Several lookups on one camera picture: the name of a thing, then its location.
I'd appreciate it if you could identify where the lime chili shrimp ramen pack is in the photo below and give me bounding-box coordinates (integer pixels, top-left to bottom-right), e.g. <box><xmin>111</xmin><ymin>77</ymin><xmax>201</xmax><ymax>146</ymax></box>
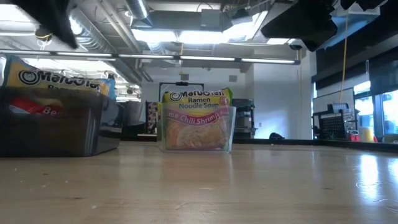
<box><xmin>160</xmin><ymin>87</ymin><xmax>234</xmax><ymax>151</ymax></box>

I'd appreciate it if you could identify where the clear plastic container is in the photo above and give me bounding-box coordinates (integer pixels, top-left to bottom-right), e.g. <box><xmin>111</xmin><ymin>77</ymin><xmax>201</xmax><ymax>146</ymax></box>
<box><xmin>156</xmin><ymin>102</ymin><xmax>238</xmax><ymax>154</ymax></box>

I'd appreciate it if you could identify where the black fire noodle pack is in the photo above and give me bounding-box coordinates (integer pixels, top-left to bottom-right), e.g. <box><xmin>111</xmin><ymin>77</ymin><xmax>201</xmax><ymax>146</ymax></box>
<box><xmin>145</xmin><ymin>101</ymin><xmax>160</xmax><ymax>135</ymax></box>

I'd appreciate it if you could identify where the yellow blue-edged ramen pack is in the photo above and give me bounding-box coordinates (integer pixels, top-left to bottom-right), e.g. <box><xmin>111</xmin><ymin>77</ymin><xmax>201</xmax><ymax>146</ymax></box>
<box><xmin>98</xmin><ymin>77</ymin><xmax>118</xmax><ymax>101</ymax></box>
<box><xmin>2</xmin><ymin>55</ymin><xmax>110</xmax><ymax>119</ymax></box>

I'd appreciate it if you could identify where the dark smoky plastic container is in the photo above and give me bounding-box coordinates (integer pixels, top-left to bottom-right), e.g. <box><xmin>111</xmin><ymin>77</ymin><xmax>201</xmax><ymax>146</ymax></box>
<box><xmin>0</xmin><ymin>86</ymin><xmax>126</xmax><ymax>158</ymax></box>

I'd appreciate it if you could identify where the black machine cabinet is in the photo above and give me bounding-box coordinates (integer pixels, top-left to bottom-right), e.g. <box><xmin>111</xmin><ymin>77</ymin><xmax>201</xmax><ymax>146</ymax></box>
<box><xmin>231</xmin><ymin>98</ymin><xmax>258</xmax><ymax>139</ymax></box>

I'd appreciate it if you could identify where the long ceiling light fixture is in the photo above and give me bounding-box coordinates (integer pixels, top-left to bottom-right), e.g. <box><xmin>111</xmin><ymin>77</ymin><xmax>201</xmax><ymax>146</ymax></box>
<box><xmin>0</xmin><ymin>49</ymin><xmax>302</xmax><ymax>65</ymax></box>

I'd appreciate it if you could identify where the ceiling light panel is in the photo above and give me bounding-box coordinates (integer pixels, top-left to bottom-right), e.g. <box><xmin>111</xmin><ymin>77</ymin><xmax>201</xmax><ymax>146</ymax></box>
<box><xmin>132</xmin><ymin>28</ymin><xmax>224</xmax><ymax>44</ymax></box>

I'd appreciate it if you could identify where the black mesh cart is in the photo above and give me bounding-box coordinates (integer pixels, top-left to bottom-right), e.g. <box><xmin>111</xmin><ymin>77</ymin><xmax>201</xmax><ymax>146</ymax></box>
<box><xmin>312</xmin><ymin>102</ymin><xmax>357</xmax><ymax>141</ymax></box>

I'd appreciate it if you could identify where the rectangular metal ceiling duct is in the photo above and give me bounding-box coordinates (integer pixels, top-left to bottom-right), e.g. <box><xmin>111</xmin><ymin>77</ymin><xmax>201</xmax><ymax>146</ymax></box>
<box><xmin>222</xmin><ymin>0</ymin><xmax>299</xmax><ymax>45</ymax></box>

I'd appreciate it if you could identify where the white ceiling dome camera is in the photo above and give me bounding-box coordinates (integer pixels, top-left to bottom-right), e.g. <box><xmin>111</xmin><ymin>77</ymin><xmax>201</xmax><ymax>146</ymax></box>
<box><xmin>288</xmin><ymin>39</ymin><xmax>304</xmax><ymax>51</ymax></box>

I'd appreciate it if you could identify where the silver round air duct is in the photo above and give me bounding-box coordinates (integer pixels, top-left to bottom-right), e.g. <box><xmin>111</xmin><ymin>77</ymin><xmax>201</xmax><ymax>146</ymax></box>
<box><xmin>126</xmin><ymin>0</ymin><xmax>154</xmax><ymax>28</ymax></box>
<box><xmin>68</xmin><ymin>7</ymin><xmax>116</xmax><ymax>54</ymax></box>

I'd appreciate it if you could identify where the yellow hanging cable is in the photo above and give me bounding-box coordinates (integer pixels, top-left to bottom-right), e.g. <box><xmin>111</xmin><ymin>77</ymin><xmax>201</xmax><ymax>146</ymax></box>
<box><xmin>338</xmin><ymin>15</ymin><xmax>349</xmax><ymax>104</ymax></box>

